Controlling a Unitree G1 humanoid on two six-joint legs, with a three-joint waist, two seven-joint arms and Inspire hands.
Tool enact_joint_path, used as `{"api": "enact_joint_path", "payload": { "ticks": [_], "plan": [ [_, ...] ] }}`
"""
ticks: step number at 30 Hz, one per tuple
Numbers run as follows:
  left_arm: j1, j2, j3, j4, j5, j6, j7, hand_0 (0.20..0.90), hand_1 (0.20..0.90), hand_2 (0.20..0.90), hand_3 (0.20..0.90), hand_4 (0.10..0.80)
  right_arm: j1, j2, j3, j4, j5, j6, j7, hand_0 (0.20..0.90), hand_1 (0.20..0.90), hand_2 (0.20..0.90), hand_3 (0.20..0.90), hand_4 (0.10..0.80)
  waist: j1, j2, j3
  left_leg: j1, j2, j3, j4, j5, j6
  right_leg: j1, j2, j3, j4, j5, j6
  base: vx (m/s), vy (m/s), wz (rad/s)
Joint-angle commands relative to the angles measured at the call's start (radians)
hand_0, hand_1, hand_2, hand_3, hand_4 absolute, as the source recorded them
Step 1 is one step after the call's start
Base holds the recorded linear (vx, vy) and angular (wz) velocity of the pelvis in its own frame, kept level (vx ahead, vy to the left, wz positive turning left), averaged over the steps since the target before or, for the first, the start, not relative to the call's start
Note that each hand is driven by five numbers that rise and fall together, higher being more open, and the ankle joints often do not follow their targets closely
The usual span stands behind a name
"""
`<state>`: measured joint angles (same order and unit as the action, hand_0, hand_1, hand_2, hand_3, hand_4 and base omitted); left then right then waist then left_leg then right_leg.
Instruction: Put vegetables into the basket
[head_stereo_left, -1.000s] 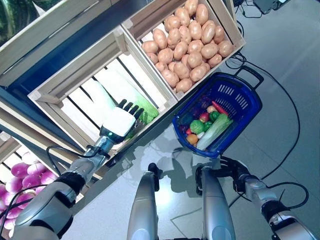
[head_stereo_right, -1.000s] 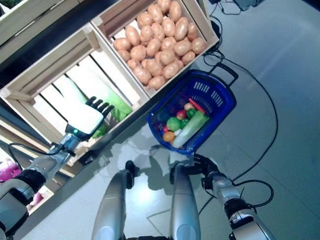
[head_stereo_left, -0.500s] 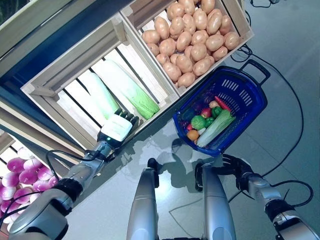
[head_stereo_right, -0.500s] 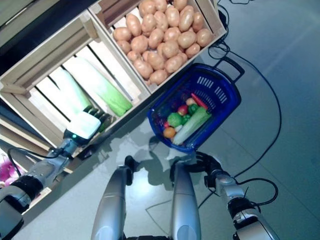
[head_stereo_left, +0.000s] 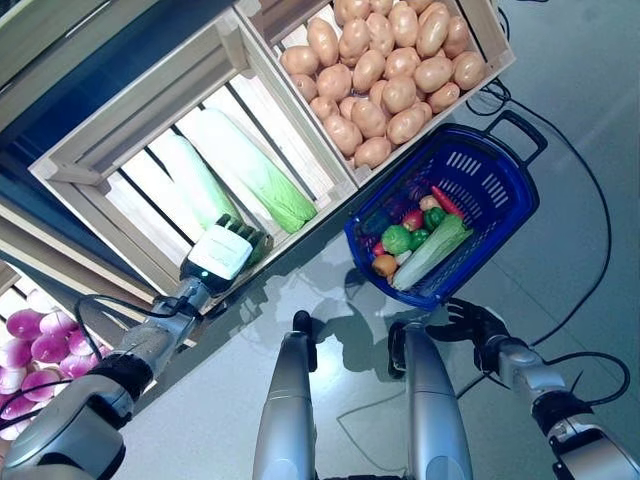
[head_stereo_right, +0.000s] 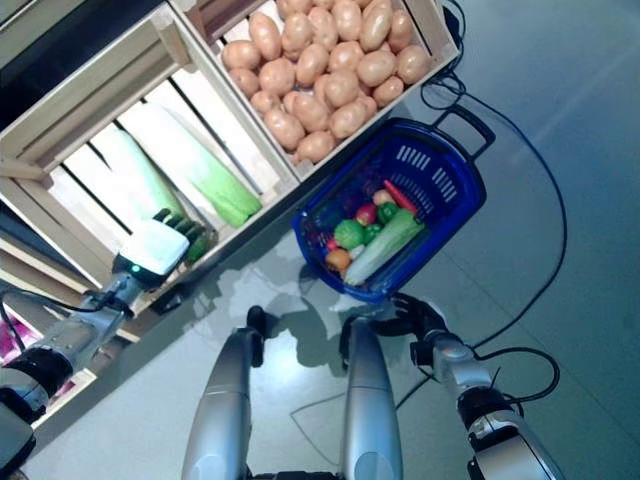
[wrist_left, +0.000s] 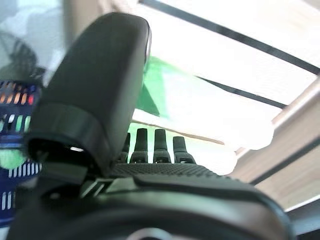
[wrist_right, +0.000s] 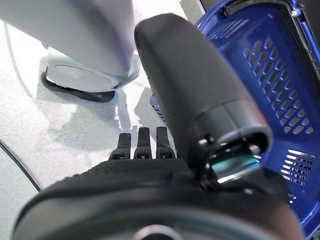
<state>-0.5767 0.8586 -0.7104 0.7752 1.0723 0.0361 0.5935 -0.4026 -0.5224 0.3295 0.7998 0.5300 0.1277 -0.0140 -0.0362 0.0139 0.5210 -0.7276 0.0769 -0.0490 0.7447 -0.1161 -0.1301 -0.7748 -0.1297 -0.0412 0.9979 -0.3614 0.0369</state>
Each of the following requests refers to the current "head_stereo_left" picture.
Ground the black five-finger left hand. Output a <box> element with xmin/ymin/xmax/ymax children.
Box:
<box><xmin>179</xmin><ymin>213</ymin><xmax>269</xmax><ymax>297</ymax></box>

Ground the black five-finger right hand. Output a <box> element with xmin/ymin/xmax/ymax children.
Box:
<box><xmin>439</xmin><ymin>298</ymin><xmax>506</xmax><ymax>371</ymax></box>

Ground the blue plastic shopping basket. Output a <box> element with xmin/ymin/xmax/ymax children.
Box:
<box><xmin>343</xmin><ymin>112</ymin><xmax>549</xmax><ymax>310</ymax></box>

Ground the small orange fruit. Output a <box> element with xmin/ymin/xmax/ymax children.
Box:
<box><xmin>372</xmin><ymin>254</ymin><xmax>400</xmax><ymax>278</ymax></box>

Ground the round green lettuce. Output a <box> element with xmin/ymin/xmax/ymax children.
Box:
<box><xmin>382</xmin><ymin>224</ymin><xmax>414</xmax><ymax>255</ymax></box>

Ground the red chili pepper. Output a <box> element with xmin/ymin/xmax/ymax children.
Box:
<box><xmin>430</xmin><ymin>185</ymin><xmax>466</xmax><ymax>219</ymax></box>

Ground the silver left robot leg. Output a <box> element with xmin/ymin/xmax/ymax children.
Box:
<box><xmin>252</xmin><ymin>309</ymin><xmax>321</xmax><ymax>480</ymax></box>

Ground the light wooden slatted crate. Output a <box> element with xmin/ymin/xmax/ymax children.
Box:
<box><xmin>0</xmin><ymin>259</ymin><xmax>116</xmax><ymax>451</ymax></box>
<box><xmin>234</xmin><ymin>0</ymin><xmax>517</xmax><ymax>189</ymax></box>
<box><xmin>27</xmin><ymin>7</ymin><xmax>361</xmax><ymax>301</ymax></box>

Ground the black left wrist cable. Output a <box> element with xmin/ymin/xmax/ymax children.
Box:
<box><xmin>73</xmin><ymin>294</ymin><xmax>189</xmax><ymax>351</ymax></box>

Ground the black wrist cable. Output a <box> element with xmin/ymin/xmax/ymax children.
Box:
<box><xmin>544</xmin><ymin>352</ymin><xmax>634</xmax><ymax>409</ymax></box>
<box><xmin>73</xmin><ymin>294</ymin><xmax>189</xmax><ymax>351</ymax></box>

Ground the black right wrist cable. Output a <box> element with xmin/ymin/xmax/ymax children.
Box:
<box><xmin>544</xmin><ymin>352</ymin><xmax>634</xmax><ymax>409</ymax></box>

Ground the black floor cable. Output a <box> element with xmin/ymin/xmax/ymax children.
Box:
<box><xmin>469</xmin><ymin>0</ymin><xmax>614</xmax><ymax>401</ymax></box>

